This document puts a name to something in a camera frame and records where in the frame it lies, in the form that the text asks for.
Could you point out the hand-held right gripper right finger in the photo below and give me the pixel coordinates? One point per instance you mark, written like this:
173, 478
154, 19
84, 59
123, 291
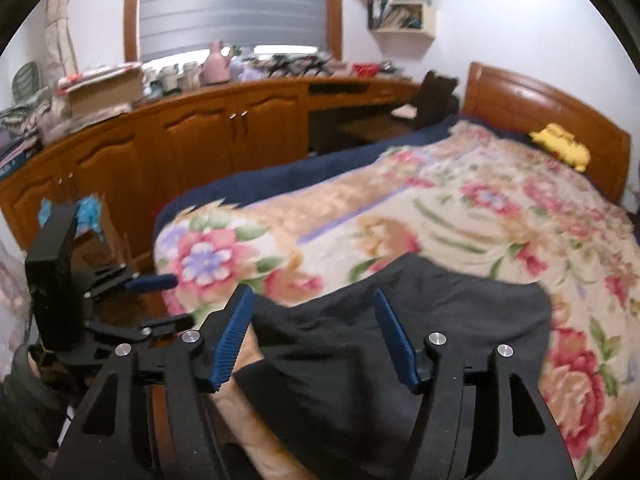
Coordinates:
395, 340

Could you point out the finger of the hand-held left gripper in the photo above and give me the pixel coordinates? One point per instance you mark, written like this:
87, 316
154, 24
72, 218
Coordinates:
160, 324
150, 282

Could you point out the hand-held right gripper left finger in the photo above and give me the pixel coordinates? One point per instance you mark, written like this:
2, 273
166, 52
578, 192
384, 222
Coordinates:
232, 340

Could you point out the black zip jacket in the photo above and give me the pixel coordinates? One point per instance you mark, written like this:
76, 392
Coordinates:
380, 410

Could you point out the person's left forearm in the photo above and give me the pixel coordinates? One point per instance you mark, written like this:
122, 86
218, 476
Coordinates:
27, 405

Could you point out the blue plastic bag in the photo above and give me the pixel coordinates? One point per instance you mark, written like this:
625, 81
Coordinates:
87, 212

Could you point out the floral blanket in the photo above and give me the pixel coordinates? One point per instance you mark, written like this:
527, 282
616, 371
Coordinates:
480, 220

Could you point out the wooden desk cabinet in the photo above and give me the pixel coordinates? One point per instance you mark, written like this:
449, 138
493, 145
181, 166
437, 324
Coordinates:
200, 135

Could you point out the pile of folded fabrics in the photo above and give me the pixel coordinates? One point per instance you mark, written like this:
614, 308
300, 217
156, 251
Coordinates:
22, 125

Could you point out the navy bed sheet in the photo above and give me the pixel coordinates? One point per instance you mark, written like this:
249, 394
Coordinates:
300, 170

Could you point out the cardboard box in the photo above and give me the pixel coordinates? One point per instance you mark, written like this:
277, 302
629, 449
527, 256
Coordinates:
102, 92

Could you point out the white cups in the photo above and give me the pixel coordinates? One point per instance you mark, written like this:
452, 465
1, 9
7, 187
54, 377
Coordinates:
172, 77

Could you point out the pink jug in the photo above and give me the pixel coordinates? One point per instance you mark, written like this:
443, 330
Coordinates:
216, 65

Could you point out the dark wooden chair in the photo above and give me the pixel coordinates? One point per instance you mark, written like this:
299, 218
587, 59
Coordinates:
432, 100

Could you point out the beige curtain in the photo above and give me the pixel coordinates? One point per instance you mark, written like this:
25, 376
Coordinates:
61, 35

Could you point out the yellow plush toy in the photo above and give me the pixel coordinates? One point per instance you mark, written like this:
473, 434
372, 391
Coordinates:
560, 145

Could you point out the grey desk clutter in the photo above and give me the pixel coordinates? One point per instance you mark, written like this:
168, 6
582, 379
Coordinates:
290, 66

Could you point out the red basket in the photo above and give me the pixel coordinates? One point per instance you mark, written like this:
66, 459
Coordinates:
366, 69

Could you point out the wooden headboard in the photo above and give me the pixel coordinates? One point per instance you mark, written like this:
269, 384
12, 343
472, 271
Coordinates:
545, 105

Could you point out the grey window blind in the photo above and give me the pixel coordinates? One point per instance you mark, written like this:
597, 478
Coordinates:
230, 5

